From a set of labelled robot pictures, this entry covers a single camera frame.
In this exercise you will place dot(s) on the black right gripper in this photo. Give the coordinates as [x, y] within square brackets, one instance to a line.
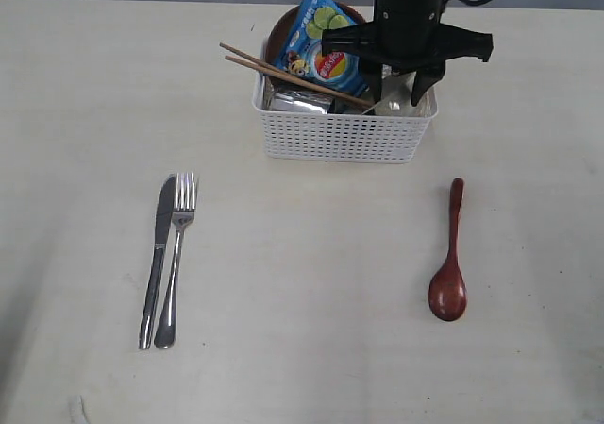
[420, 46]

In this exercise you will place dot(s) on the white ceramic bowl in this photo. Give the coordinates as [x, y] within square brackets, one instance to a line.
[396, 98]

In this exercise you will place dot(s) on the red-brown wooden spoon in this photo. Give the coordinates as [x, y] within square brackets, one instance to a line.
[447, 296]

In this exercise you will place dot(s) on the silver metal fork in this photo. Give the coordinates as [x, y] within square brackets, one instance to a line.
[182, 216]

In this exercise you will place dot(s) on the silver table knife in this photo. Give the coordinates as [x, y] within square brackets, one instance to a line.
[163, 219]

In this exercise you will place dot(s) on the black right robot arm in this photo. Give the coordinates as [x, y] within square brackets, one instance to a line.
[391, 10]

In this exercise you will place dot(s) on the blue chips bag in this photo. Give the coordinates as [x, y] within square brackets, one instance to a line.
[301, 54]

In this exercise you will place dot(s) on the white perforated plastic basket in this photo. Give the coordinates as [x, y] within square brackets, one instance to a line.
[343, 137]

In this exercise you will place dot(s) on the silver foil packet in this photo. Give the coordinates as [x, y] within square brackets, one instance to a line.
[289, 98]

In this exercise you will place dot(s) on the brown wooden plate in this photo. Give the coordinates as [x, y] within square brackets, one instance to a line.
[280, 31]

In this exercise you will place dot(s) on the lower wooden chopstick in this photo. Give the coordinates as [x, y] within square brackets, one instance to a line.
[352, 100]

